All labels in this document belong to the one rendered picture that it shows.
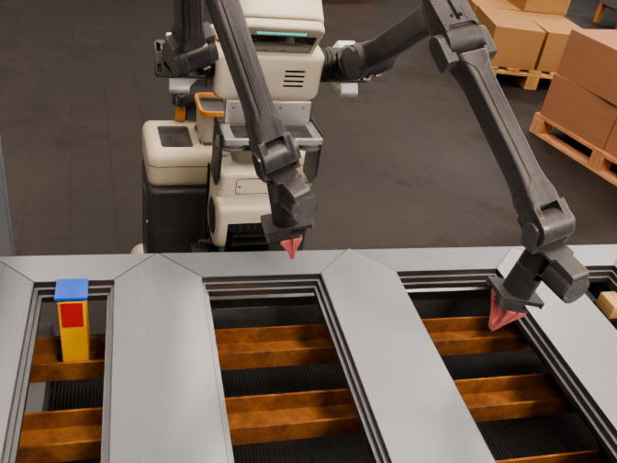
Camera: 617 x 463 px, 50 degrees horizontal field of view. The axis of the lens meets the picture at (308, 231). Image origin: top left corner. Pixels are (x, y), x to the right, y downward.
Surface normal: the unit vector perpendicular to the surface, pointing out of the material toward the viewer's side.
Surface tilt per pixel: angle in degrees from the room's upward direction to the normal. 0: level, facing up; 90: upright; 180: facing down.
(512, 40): 90
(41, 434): 0
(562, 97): 90
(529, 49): 90
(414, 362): 0
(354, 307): 0
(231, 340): 90
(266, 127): 71
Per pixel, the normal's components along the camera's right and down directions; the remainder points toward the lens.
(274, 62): 0.26, 0.67
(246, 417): 0.14, -0.83
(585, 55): -0.91, 0.11
